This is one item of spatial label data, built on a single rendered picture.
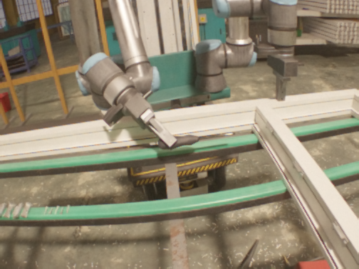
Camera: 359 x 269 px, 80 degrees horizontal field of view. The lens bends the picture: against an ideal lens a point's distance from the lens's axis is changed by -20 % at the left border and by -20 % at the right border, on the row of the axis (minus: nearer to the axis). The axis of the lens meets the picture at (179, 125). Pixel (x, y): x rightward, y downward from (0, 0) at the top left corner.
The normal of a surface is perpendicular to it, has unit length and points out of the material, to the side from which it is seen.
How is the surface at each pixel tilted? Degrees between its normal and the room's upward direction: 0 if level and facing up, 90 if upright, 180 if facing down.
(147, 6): 90
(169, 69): 90
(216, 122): 90
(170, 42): 90
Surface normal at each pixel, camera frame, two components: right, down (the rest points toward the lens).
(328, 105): 0.09, 0.49
